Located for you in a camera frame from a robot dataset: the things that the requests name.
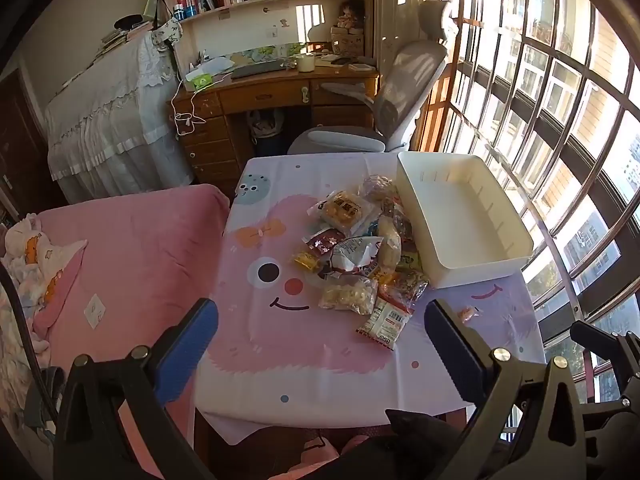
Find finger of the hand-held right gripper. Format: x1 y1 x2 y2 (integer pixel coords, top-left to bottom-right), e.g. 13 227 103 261
570 321 626 361

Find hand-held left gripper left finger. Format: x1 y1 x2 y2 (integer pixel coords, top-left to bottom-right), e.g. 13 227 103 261
52 298 221 480

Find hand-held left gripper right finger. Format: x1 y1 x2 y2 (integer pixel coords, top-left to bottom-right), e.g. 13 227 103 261
424 299 608 480

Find white red-striped snack packet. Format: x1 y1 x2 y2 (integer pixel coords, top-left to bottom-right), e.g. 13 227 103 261
356 297 416 352

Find clear pale puffs packet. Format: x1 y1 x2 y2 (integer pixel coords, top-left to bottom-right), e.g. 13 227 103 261
318 275 379 315

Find red white packet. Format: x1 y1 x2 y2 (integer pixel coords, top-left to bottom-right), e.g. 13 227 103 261
327 235 383 276

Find white plastic storage bin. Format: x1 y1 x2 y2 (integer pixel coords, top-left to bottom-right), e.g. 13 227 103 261
396 151 535 289

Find small yellow candy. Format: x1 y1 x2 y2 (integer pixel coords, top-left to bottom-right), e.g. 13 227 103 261
291 251 323 273

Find dark red snack packet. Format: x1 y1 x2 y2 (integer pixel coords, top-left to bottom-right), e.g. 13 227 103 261
302 227 347 257

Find pink printed tablecloth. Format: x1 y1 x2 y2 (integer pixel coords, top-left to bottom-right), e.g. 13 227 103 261
192 152 548 446

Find white fabric label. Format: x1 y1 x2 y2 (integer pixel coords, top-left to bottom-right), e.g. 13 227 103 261
84 296 107 330

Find pink bed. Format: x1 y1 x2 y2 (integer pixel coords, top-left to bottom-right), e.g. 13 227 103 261
0 183 231 461

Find white orange snack packet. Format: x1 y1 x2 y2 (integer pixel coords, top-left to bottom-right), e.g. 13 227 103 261
362 264 401 286

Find long bread stick packet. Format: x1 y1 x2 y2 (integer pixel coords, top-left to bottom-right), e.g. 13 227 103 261
376 215 406 273

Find dark brown snack packet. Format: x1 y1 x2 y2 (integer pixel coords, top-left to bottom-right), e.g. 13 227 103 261
382 197 416 241

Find grey cloth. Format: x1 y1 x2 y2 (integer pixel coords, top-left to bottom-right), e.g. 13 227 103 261
25 367 66 431

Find white printed blanket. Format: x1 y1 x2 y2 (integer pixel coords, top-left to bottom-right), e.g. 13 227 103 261
0 212 90 361

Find metal window grille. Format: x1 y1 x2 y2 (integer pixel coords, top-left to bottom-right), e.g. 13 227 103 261
410 0 640 441

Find yellow pastry packet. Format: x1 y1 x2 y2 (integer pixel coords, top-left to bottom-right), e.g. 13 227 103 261
306 190 383 236

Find waste bin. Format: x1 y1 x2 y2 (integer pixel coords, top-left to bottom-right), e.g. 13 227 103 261
247 109 287 158

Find white lace covered furniture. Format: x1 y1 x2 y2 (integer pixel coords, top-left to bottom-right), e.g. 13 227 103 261
45 30 196 206

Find dark wooden door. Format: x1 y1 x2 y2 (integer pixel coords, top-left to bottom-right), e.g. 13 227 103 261
0 67 51 211

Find wooden desk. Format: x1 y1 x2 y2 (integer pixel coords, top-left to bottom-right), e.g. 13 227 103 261
167 57 381 196

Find green tissue box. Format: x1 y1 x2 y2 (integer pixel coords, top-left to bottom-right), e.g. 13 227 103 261
184 71 215 92

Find white papers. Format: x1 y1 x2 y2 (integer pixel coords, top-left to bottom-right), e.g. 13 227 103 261
192 55 236 78

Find grey mesh office chair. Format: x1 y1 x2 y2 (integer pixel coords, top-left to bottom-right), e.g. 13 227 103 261
286 0 458 156

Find dark keyboard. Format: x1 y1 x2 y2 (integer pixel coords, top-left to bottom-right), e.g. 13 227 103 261
230 59 286 80

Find printed desk mat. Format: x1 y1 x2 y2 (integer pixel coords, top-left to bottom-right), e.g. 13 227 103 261
227 42 306 63

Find stack of books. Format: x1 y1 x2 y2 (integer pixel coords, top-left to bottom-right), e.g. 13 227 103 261
97 22 151 56

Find floral cloth bag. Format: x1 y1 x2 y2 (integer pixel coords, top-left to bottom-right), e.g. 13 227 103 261
150 17 185 53

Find black hat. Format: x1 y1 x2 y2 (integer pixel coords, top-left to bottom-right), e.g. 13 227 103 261
114 14 151 31

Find cardboard box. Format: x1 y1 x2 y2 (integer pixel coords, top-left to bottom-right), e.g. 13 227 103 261
330 27 366 57

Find sheer white curtain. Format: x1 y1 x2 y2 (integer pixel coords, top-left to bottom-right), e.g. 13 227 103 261
372 0 441 56

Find wooden bookshelf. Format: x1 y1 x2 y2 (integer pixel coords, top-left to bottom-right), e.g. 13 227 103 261
157 0 376 61

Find stuffed doll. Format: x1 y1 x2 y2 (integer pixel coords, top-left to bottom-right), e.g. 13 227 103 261
336 2 362 30

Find black cable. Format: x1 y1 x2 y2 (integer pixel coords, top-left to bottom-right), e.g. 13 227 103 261
0 260 56 411

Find white charging cable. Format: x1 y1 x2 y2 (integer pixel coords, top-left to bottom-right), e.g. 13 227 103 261
170 67 236 136

